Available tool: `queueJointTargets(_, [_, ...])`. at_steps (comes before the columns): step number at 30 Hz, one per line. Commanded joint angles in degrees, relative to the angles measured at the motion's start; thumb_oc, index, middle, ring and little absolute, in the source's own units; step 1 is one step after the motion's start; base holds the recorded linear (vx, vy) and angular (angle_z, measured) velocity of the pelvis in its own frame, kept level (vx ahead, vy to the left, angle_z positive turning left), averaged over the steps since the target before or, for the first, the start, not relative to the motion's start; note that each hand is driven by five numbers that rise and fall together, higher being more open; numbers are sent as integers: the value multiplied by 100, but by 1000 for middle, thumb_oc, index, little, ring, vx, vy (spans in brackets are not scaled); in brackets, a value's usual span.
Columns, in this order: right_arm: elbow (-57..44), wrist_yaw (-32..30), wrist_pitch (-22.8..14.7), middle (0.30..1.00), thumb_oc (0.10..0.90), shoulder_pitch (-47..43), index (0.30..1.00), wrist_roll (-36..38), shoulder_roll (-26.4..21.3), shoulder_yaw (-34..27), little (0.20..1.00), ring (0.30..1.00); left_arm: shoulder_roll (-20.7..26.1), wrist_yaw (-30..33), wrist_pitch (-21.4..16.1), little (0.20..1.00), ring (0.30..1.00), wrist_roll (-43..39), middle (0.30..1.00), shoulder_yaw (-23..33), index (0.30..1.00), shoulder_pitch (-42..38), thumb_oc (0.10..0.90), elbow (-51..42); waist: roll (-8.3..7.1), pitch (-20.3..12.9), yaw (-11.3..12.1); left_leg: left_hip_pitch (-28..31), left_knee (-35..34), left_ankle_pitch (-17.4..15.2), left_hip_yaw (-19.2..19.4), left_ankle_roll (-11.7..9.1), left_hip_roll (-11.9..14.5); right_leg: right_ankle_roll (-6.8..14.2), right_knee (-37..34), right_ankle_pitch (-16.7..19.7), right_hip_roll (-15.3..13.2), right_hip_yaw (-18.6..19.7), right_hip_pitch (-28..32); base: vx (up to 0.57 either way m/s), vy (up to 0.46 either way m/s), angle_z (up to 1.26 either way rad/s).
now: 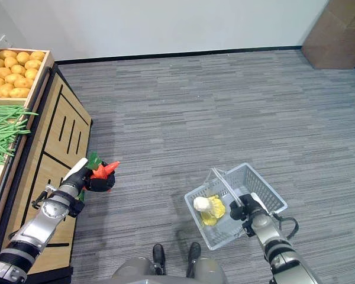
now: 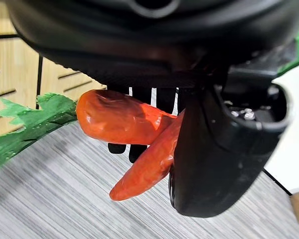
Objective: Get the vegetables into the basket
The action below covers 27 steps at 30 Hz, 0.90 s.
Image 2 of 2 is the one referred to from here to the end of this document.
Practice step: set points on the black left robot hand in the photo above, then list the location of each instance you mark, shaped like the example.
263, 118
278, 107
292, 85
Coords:
144, 44

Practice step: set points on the thick orange carrot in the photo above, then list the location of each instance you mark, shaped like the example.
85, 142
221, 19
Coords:
114, 119

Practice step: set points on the light wooden drawer cabinet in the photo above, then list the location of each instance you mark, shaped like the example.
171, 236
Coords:
12, 72

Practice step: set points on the white furniture panel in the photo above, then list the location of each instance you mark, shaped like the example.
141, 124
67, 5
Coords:
295, 139

